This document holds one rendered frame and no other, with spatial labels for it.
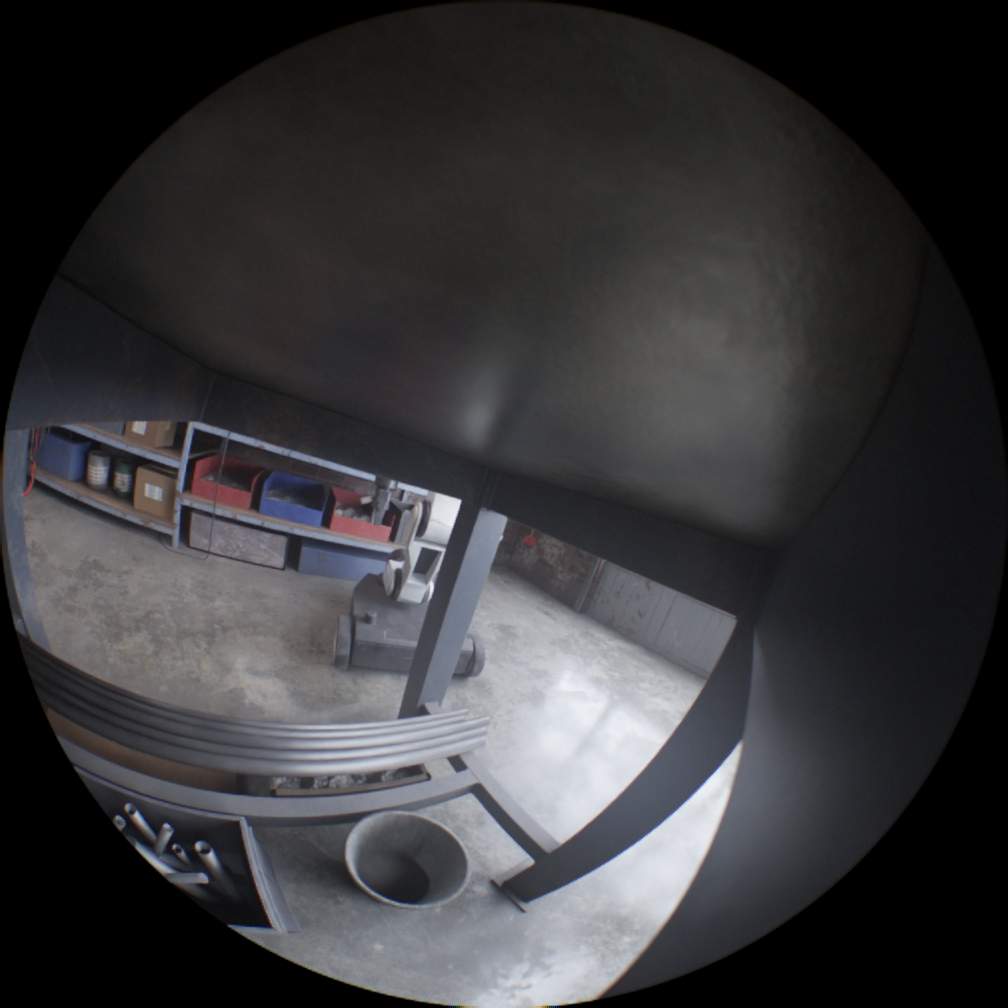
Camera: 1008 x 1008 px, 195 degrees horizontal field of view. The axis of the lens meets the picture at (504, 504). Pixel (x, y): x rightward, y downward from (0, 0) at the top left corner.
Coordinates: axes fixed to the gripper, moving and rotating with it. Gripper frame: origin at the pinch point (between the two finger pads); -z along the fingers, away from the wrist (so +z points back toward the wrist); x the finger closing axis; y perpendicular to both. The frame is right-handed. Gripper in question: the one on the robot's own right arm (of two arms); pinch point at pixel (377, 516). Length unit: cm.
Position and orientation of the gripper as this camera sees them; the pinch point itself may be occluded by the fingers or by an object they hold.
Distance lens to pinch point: 110.2
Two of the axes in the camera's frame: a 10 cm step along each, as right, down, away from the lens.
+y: 8.3, 2.7, 4.9
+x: 5.0, 0.0, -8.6
